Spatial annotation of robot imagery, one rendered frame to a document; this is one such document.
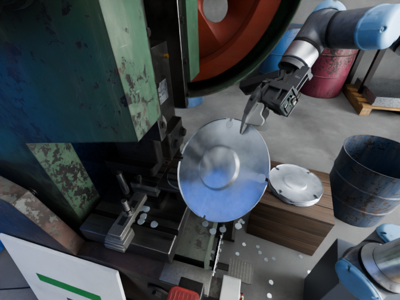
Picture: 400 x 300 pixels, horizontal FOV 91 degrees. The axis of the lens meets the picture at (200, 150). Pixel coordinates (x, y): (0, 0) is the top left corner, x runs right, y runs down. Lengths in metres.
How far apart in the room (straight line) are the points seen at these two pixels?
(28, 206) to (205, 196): 0.49
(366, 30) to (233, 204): 0.45
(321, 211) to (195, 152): 0.83
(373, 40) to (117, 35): 0.46
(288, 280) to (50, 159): 1.26
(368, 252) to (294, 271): 0.74
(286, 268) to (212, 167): 0.98
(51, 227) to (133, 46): 0.61
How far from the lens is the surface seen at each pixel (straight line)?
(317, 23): 0.60
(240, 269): 1.18
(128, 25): 0.34
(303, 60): 0.56
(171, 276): 0.66
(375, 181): 1.46
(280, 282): 1.38
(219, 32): 0.82
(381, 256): 0.71
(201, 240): 0.69
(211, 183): 0.55
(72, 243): 0.83
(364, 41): 0.55
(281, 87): 0.52
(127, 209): 0.63
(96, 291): 0.94
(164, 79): 0.54
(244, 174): 0.52
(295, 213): 1.19
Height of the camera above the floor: 1.26
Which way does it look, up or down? 38 degrees down
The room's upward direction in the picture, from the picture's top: 2 degrees counter-clockwise
